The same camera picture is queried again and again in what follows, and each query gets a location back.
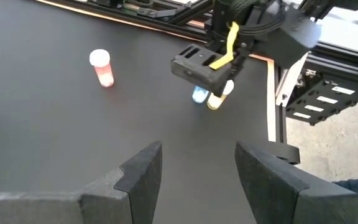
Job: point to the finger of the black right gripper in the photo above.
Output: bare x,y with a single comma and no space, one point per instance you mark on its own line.
220,91

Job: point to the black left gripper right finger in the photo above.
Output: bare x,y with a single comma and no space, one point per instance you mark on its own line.
275,199

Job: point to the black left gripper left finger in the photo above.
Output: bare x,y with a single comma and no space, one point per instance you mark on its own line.
129,199

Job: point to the yellow medicine bottle white cap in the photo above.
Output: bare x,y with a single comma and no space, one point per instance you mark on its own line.
215,102

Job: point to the teal medicine bottle white cap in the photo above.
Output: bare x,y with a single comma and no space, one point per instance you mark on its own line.
199,95

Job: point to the red medicine bottle white cap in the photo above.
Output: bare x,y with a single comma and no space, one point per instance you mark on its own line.
102,68

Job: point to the black slotted panel white labels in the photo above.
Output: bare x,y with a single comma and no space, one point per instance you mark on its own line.
331,99

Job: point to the person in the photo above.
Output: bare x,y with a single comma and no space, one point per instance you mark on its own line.
357,184

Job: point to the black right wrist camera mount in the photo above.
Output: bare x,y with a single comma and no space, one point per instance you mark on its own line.
197,67

